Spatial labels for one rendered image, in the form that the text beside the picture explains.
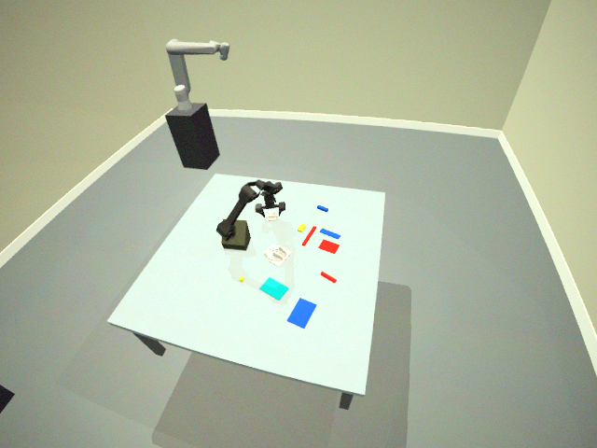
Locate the cyan flat rectangular plate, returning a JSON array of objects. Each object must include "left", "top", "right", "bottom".
[{"left": 259, "top": 278, "right": 289, "bottom": 301}]

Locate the blue flat rectangular plate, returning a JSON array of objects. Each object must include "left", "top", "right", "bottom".
[{"left": 286, "top": 298, "right": 317, "bottom": 329}]

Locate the blue flat bar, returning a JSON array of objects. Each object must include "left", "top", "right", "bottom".
[{"left": 320, "top": 229, "right": 340, "bottom": 240}]

